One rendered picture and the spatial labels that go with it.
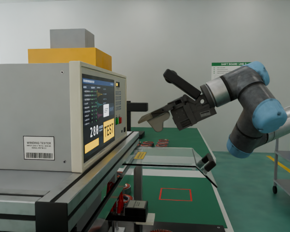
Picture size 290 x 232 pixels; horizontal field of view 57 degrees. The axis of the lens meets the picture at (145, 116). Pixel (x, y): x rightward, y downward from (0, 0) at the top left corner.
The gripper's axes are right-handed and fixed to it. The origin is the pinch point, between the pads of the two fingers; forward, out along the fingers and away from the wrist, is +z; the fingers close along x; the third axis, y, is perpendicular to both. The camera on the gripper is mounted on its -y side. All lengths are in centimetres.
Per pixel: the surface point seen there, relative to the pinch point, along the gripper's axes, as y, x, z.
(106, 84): -11.6, -11.1, 2.5
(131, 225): 35.5, 19.3, 23.2
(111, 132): -0.1, -6.2, 7.8
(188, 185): 47, 71, 3
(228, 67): -7, 511, -130
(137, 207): 23.8, 0.9, 12.5
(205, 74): -13, 511, -83
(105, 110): -5.7, -11.9, 5.2
